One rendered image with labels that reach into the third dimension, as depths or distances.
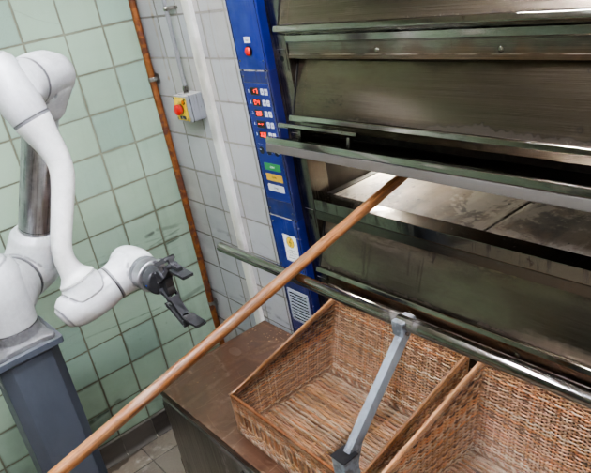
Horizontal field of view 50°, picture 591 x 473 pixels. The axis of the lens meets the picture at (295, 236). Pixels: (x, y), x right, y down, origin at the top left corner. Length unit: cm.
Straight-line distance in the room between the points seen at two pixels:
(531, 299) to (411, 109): 55
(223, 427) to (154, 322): 92
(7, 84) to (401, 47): 97
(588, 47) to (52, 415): 175
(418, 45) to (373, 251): 67
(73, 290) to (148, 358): 127
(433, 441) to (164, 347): 158
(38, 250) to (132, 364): 102
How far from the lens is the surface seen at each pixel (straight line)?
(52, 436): 219
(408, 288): 188
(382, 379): 138
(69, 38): 259
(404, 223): 180
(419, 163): 148
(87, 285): 176
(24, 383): 207
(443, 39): 154
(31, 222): 207
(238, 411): 201
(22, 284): 201
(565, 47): 139
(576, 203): 128
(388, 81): 170
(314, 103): 189
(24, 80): 177
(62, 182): 176
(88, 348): 283
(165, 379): 149
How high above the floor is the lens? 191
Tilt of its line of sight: 24 degrees down
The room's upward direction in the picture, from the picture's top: 11 degrees counter-clockwise
